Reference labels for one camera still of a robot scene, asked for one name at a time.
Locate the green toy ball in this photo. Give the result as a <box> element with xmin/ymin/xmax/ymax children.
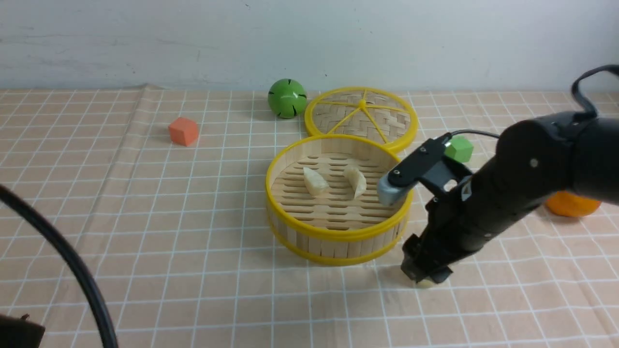
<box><xmin>267</xmin><ymin>78</ymin><xmax>308</xmax><ymax>119</ymax></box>

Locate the white dumpling bottom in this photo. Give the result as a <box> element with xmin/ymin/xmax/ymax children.
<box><xmin>303</xmin><ymin>167</ymin><xmax>329</xmax><ymax>197</ymax></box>

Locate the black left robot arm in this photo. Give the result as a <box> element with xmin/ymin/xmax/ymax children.
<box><xmin>0</xmin><ymin>314</ymin><xmax>46</xmax><ymax>348</ymax></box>

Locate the thin black camera cable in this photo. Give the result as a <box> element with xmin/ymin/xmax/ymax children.
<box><xmin>450</xmin><ymin>64</ymin><xmax>619</xmax><ymax>141</ymax></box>

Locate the orange cube block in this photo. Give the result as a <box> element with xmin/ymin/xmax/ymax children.
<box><xmin>168</xmin><ymin>117</ymin><xmax>199</xmax><ymax>147</ymax></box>

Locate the green cube block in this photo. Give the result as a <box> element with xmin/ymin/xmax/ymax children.
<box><xmin>444</xmin><ymin>136</ymin><xmax>474</xmax><ymax>163</ymax></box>

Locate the white dumpling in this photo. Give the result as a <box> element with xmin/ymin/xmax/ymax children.
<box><xmin>343</xmin><ymin>165</ymin><xmax>367</xmax><ymax>200</ymax></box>
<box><xmin>303</xmin><ymin>167</ymin><xmax>329</xmax><ymax>197</ymax></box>

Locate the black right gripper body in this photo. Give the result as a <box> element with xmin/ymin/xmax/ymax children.
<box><xmin>402</xmin><ymin>177</ymin><xmax>489</xmax><ymax>278</ymax></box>

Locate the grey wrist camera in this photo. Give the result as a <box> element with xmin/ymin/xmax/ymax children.
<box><xmin>377</xmin><ymin>136</ymin><xmax>472</xmax><ymax>207</ymax></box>

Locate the pale green dumpling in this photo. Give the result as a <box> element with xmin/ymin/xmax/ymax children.
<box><xmin>415</xmin><ymin>278</ymin><xmax>439</xmax><ymax>289</ymax></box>

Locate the orange yellow toy pear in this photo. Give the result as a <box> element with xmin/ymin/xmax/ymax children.
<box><xmin>545</xmin><ymin>191</ymin><xmax>602</xmax><ymax>218</ymax></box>

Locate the bamboo steamer tray yellow rim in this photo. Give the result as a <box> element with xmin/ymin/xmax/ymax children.
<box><xmin>265</xmin><ymin>134</ymin><xmax>413</xmax><ymax>266</ymax></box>

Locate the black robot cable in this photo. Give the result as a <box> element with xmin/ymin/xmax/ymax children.
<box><xmin>0</xmin><ymin>184</ymin><xmax>119</xmax><ymax>348</ymax></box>

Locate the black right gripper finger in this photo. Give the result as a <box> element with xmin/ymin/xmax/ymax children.
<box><xmin>427</xmin><ymin>266</ymin><xmax>453</xmax><ymax>284</ymax></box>
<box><xmin>400</xmin><ymin>259</ymin><xmax>426</xmax><ymax>283</ymax></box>

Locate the beige checkered tablecloth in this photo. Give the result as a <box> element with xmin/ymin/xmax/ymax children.
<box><xmin>0</xmin><ymin>86</ymin><xmax>618</xmax><ymax>348</ymax></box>

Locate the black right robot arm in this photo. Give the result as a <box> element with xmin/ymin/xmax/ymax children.
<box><xmin>389</xmin><ymin>112</ymin><xmax>619</xmax><ymax>283</ymax></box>

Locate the woven bamboo steamer lid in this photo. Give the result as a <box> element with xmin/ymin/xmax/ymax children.
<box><xmin>304</xmin><ymin>87</ymin><xmax>419</xmax><ymax>153</ymax></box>

